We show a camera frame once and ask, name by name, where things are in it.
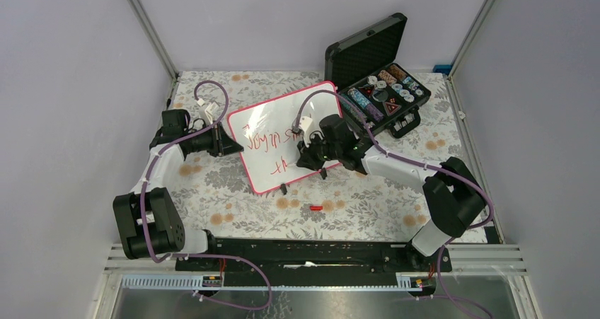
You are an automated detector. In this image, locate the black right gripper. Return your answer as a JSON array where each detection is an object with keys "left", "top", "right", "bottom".
[{"left": 298, "top": 132, "right": 342, "bottom": 171}]

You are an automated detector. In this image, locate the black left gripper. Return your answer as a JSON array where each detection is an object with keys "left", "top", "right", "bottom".
[{"left": 185, "top": 120, "right": 243, "bottom": 157}]

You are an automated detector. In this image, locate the pink framed whiteboard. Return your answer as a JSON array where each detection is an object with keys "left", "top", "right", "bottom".
[{"left": 227, "top": 81, "right": 335, "bottom": 195}]

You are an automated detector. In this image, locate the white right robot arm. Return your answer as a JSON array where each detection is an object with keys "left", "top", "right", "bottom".
[{"left": 293, "top": 115, "right": 487, "bottom": 271}]

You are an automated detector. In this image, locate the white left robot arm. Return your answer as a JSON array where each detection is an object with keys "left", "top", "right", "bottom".
[{"left": 112, "top": 109, "right": 243, "bottom": 270}]

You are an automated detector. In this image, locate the floral tablecloth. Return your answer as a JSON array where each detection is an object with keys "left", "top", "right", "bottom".
[{"left": 161, "top": 70, "right": 488, "bottom": 244}]

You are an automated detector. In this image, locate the black poker chip case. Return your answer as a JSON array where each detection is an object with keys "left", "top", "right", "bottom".
[{"left": 325, "top": 13, "right": 431, "bottom": 139}]

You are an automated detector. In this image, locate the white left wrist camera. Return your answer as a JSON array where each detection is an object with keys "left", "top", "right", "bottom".
[{"left": 196, "top": 98, "right": 219, "bottom": 126}]

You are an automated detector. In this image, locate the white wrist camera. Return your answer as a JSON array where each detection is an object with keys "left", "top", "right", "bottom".
[
  {"left": 196, "top": 98, "right": 219, "bottom": 126},
  {"left": 292, "top": 116, "right": 322, "bottom": 147}
]

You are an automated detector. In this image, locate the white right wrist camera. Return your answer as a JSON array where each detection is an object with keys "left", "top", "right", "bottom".
[{"left": 292, "top": 116, "right": 322, "bottom": 147}]

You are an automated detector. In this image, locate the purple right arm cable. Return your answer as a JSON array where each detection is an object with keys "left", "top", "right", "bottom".
[{"left": 291, "top": 89, "right": 495, "bottom": 318}]

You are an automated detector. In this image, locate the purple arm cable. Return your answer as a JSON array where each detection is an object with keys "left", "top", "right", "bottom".
[
  {"left": 139, "top": 80, "right": 273, "bottom": 312},
  {"left": 291, "top": 89, "right": 495, "bottom": 318}
]

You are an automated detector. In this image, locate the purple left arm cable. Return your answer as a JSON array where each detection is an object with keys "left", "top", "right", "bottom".
[{"left": 139, "top": 80, "right": 273, "bottom": 312}]

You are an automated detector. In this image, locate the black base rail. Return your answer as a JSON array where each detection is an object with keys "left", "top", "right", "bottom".
[{"left": 175, "top": 236, "right": 452, "bottom": 287}]

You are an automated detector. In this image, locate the white cable duct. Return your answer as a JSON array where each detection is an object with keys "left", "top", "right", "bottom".
[{"left": 122, "top": 273, "right": 423, "bottom": 293}]

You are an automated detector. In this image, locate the blue object behind frame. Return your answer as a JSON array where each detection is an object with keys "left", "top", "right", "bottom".
[{"left": 432, "top": 64, "right": 453, "bottom": 76}]

